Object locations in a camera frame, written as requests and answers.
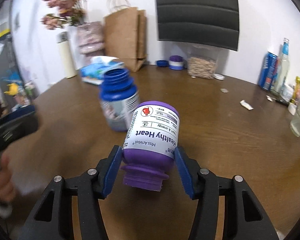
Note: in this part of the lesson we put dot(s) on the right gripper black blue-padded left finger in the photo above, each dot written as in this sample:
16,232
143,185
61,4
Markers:
51,216

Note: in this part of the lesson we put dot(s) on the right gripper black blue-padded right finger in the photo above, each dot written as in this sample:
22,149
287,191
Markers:
244,216

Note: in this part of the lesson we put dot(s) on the purple Healthy Heart bottle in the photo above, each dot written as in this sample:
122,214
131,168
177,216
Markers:
148,150

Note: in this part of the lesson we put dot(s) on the person's left hand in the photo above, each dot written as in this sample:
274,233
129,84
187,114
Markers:
7,189

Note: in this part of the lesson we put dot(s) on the cluttered metal shelf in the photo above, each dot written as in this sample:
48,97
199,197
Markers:
16,90

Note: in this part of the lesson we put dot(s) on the blue open pill bottle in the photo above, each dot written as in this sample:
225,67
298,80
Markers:
119,98

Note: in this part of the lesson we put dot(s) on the white paper scrap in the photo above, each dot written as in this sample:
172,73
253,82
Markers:
246,105

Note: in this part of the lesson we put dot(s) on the blue tissue box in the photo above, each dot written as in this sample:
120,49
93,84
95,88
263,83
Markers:
94,72

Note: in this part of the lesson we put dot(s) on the cream thermos bottle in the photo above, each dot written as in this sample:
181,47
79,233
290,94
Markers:
66,55

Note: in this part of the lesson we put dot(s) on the small white lid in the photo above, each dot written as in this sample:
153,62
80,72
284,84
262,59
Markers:
218,76

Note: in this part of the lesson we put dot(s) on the blue soda can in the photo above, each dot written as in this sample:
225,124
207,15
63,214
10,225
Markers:
267,71

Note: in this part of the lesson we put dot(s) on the clear jar of grains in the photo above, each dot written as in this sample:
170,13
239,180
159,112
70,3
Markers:
202,61

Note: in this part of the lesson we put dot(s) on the purple white bottle cap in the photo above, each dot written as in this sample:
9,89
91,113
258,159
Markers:
176,62

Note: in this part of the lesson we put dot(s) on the pink textured vase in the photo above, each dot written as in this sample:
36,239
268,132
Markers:
90,37

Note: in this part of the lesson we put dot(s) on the blue bottle cap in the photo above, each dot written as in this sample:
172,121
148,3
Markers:
162,63

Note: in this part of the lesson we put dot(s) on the clear glass drink bottle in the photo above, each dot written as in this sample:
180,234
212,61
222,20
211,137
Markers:
281,69

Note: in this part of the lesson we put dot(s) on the dried pink flower bouquet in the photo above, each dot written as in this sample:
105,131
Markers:
68,12

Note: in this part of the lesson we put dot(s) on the brown paper bag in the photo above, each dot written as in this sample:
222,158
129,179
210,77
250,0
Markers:
125,30

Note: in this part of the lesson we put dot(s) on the black chair backrest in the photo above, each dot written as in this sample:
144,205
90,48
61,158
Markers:
208,22

